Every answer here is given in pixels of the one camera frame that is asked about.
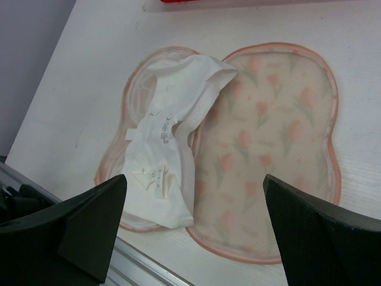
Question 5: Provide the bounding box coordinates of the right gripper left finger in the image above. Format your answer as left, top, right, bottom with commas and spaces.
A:
1, 175, 127, 285

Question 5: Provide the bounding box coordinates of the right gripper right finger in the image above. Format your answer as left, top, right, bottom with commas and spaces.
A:
263, 174, 380, 285

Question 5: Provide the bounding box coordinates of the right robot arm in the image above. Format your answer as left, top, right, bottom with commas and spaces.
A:
1, 164, 380, 285

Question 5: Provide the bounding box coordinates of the white bra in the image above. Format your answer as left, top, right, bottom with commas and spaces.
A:
122, 55, 237, 230

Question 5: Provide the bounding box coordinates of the red plastic tray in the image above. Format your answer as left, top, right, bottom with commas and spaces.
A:
157, 0, 251, 5

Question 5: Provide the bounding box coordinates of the aluminium front rail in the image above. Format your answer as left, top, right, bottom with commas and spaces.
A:
1, 164, 188, 285

